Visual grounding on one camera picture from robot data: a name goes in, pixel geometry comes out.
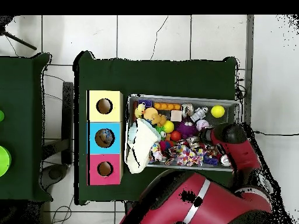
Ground cream knit cloth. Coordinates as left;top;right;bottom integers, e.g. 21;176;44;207
126;118;162;175

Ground open-top silver can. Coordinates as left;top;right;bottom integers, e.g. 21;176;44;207
182;103;195;119

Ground clear plastic blue label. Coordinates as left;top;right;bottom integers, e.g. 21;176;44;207
100;130;114;145

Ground crushed silver can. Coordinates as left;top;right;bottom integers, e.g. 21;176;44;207
186;135;201;146

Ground multicolour polka dot cloth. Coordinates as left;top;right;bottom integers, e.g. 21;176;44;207
165;142;206;167

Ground bright green round bowl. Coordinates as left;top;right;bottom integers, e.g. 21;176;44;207
0;145;12;178

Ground shallow clear mesh bin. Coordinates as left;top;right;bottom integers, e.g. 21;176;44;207
127;94;242;172

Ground wooden box with three holes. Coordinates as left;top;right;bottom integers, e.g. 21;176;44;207
86;90;123;186

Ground orange foam duck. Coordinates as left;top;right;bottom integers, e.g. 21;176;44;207
142;107;168;128

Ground small yellow rubber duck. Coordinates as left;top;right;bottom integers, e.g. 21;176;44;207
134;103;147;120

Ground small yellow ball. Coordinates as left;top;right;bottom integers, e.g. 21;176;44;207
163;120;176;134

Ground orange toy brick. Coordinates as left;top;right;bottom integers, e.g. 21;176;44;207
155;102;183;111

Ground wooden cube block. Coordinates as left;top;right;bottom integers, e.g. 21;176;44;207
171;110;183;123

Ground small orange ball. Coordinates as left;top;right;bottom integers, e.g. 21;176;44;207
170;130;183;142

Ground purple googly-eyed monster toy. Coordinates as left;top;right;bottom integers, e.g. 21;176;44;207
177;120;197;140

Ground white baseball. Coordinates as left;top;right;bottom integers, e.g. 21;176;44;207
196;119;210;132

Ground upright dark soda can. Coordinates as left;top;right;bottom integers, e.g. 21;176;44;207
220;155;232;167

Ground green cloth side table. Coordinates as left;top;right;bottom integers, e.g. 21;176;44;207
0;52;52;202

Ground black cable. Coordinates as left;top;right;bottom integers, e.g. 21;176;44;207
254;131;299;138

